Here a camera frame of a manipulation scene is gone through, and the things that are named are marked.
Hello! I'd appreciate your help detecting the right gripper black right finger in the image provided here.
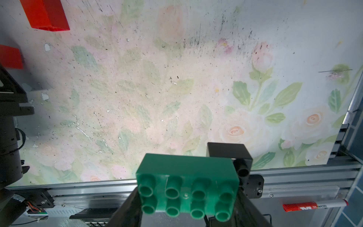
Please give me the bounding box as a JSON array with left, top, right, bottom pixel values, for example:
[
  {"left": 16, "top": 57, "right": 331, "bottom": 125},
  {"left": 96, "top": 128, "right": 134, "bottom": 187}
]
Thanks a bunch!
[{"left": 231, "top": 188, "right": 272, "bottom": 227}]

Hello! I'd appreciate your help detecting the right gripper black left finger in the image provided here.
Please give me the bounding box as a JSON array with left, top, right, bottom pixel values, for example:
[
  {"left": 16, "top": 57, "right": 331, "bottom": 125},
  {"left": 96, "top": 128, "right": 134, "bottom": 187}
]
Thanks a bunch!
[{"left": 106, "top": 187, "right": 143, "bottom": 227}]

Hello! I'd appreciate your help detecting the black lego brick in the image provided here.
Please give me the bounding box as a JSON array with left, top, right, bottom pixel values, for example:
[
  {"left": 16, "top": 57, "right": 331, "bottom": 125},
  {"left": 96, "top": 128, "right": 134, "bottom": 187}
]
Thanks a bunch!
[{"left": 207, "top": 142, "right": 253, "bottom": 186}]

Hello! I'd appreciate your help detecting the green long lego brick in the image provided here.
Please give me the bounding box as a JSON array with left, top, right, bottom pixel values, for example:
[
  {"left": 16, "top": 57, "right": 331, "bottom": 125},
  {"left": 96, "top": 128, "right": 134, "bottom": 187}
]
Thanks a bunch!
[{"left": 136, "top": 153, "right": 240, "bottom": 222}]

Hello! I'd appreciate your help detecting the red lego brick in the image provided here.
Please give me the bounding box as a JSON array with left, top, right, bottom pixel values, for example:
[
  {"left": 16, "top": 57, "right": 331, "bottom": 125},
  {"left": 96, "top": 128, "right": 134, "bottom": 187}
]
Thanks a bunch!
[
  {"left": 0, "top": 45, "right": 23, "bottom": 70},
  {"left": 20, "top": 0, "right": 70, "bottom": 32}
]

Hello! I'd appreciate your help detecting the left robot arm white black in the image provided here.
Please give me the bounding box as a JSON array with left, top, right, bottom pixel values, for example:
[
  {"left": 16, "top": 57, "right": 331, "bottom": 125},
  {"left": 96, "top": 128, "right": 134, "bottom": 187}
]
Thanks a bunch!
[{"left": 1, "top": 66, "right": 34, "bottom": 227}]

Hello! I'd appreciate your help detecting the black calculator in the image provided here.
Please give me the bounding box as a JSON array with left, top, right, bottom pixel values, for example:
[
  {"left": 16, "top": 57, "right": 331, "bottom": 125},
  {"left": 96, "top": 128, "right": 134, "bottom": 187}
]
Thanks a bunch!
[{"left": 70, "top": 208, "right": 117, "bottom": 227}]

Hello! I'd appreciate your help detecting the red white marker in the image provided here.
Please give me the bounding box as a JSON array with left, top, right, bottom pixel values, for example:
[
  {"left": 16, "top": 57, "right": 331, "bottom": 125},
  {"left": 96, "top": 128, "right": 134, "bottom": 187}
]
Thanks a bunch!
[{"left": 283, "top": 199, "right": 349, "bottom": 212}]

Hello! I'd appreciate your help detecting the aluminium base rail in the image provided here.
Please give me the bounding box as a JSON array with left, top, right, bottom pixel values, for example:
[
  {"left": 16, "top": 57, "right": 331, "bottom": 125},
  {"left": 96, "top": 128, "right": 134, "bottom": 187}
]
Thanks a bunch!
[{"left": 5, "top": 70, "right": 363, "bottom": 227}]

